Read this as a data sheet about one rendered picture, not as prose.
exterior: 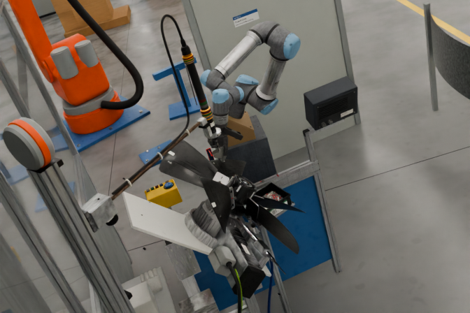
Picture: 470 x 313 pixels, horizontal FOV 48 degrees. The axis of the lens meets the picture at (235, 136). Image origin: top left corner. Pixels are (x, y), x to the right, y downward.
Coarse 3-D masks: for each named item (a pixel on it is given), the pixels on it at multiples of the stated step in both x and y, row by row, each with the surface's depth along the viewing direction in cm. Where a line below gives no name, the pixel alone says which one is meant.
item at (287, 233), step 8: (264, 208) 213; (264, 216) 217; (272, 216) 210; (264, 224) 220; (272, 224) 215; (280, 224) 206; (272, 232) 219; (280, 232) 213; (288, 232) 203; (280, 240) 218; (288, 240) 212; (296, 240) 203; (296, 248) 212
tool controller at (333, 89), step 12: (336, 84) 273; (348, 84) 272; (312, 96) 270; (324, 96) 268; (336, 96) 268; (348, 96) 271; (312, 108) 269; (324, 108) 269; (336, 108) 273; (348, 108) 277; (312, 120) 276; (324, 120) 275; (336, 120) 279
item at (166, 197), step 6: (162, 186) 267; (174, 186) 264; (150, 192) 265; (156, 192) 264; (162, 192) 262; (168, 192) 262; (174, 192) 263; (150, 198) 260; (156, 198) 261; (162, 198) 262; (168, 198) 263; (174, 198) 264; (180, 198) 266; (162, 204) 263; (168, 204) 265; (174, 204) 266
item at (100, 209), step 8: (96, 200) 177; (104, 200) 176; (88, 208) 174; (96, 208) 173; (104, 208) 175; (112, 208) 178; (88, 216) 172; (96, 216) 173; (104, 216) 176; (112, 216) 178; (96, 224) 174
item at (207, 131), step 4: (200, 120) 213; (204, 120) 213; (200, 124) 213; (204, 124) 213; (208, 124) 214; (204, 128) 214; (208, 128) 215; (216, 128) 222; (204, 132) 217; (208, 132) 216; (216, 132) 219; (220, 132) 219; (208, 136) 217; (212, 136) 217; (216, 136) 218
